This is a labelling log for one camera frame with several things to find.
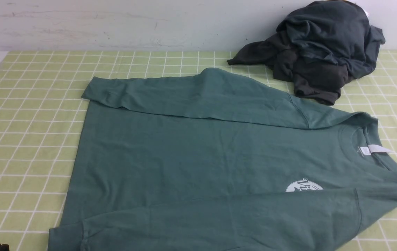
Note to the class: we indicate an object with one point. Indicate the green checkered table cloth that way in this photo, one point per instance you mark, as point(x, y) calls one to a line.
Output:
point(42, 113)

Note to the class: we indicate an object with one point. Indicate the dark grey crumpled clothes pile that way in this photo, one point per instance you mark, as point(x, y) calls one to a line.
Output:
point(319, 48)

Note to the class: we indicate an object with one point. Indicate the green long sleeve shirt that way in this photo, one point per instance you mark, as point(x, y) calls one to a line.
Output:
point(220, 162)

